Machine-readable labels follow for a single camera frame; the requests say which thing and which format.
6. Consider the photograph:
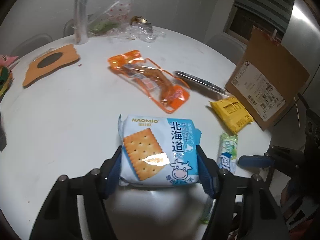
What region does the blue cracker pack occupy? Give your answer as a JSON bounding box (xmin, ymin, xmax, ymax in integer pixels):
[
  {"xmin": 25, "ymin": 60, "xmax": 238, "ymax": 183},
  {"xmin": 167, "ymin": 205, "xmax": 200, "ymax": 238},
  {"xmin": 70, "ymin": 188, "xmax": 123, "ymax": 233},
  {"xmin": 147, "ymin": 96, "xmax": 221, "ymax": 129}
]
[{"xmin": 118, "ymin": 115, "xmax": 201, "ymax": 187}]

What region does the green white candy pack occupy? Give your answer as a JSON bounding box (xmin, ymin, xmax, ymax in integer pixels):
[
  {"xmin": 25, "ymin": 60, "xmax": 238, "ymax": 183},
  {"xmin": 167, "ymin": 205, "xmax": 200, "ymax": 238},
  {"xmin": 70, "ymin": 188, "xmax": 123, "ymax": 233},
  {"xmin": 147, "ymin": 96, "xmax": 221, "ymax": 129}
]
[{"xmin": 217, "ymin": 133, "xmax": 238, "ymax": 174}]

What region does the yellow snack pack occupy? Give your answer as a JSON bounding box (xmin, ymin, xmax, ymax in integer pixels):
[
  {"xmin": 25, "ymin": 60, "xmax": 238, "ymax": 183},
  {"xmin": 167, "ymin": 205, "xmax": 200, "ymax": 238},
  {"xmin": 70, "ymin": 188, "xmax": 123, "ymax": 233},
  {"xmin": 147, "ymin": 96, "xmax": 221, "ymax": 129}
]
[{"xmin": 210, "ymin": 96, "xmax": 254, "ymax": 135}]

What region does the brown cardboard box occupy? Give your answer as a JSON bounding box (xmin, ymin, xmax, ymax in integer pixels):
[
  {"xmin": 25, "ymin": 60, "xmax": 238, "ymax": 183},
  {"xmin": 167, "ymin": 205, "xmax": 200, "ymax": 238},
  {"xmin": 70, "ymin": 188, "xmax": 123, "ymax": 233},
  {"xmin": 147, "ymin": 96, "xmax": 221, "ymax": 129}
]
[{"xmin": 225, "ymin": 27, "xmax": 310, "ymax": 130}]

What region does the dark clear long snack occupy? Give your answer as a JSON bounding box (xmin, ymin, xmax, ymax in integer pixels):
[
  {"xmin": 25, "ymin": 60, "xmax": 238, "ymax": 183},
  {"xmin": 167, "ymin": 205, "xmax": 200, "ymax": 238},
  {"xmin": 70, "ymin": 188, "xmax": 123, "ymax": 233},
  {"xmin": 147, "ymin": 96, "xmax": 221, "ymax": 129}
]
[{"xmin": 175, "ymin": 71, "xmax": 232, "ymax": 101}]

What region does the orange clear snack pouch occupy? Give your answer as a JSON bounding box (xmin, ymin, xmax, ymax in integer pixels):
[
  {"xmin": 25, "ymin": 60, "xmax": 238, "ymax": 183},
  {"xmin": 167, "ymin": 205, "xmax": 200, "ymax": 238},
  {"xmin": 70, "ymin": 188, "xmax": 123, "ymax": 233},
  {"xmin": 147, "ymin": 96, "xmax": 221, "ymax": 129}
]
[{"xmin": 107, "ymin": 50, "xmax": 190, "ymax": 114}]

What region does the orange cork coaster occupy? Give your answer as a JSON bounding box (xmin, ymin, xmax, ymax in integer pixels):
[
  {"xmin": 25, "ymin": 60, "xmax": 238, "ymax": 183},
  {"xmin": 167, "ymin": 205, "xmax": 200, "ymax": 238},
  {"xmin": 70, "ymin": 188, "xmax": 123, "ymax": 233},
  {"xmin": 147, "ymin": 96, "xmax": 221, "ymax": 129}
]
[{"xmin": 22, "ymin": 44, "xmax": 80, "ymax": 88}]

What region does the red green snack bag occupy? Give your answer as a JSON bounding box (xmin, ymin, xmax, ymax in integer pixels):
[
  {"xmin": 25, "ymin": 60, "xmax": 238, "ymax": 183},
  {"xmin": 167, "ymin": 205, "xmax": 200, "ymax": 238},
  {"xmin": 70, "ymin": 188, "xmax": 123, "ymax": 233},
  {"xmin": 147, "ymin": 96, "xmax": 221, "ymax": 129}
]
[{"xmin": 0, "ymin": 55, "xmax": 18, "ymax": 99}]

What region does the clear dotted plastic bag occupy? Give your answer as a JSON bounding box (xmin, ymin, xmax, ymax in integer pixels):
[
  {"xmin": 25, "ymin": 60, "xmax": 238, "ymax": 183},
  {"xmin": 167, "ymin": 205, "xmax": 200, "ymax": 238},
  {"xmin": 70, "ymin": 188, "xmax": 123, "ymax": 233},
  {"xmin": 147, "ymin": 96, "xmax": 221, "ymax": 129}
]
[{"xmin": 88, "ymin": 0, "xmax": 166, "ymax": 43}]

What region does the grey chair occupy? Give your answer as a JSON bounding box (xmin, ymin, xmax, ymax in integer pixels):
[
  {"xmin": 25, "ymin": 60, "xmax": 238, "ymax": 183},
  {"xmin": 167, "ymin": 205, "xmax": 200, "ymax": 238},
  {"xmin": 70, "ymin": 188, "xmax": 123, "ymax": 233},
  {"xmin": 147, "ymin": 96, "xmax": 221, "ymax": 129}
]
[{"xmin": 10, "ymin": 33, "xmax": 53, "ymax": 57}]

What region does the gold crumpled wrapper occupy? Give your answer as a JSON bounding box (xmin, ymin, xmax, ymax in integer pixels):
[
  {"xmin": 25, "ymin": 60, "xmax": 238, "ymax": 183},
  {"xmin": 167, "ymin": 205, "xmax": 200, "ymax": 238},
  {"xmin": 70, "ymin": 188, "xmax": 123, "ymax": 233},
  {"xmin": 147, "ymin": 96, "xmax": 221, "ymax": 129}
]
[{"xmin": 130, "ymin": 16, "xmax": 153, "ymax": 31}]

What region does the clear plastic roll tube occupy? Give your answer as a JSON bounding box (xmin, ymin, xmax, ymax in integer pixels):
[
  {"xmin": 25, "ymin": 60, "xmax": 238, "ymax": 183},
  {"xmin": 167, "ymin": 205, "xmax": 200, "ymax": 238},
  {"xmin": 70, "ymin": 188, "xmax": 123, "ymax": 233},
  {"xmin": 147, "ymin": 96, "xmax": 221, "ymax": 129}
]
[{"xmin": 74, "ymin": 0, "xmax": 88, "ymax": 44}]

